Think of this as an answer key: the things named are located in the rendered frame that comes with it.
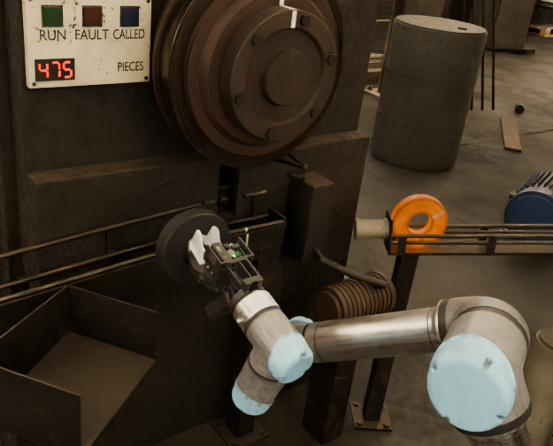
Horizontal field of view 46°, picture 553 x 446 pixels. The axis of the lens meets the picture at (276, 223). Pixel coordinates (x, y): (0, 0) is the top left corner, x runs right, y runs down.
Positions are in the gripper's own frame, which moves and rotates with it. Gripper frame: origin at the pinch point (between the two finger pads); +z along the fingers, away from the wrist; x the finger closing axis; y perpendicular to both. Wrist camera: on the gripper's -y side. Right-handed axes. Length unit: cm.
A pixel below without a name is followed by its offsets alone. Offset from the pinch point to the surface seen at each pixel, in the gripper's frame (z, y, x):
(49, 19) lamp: 41, 26, 15
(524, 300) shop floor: 3, -92, -185
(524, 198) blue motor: 44, -75, -221
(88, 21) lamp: 40.5, 25.2, 7.5
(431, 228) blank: -1, -17, -76
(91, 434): -20.9, -19.8, 27.6
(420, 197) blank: 4, -9, -73
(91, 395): -12.5, -21.4, 24.2
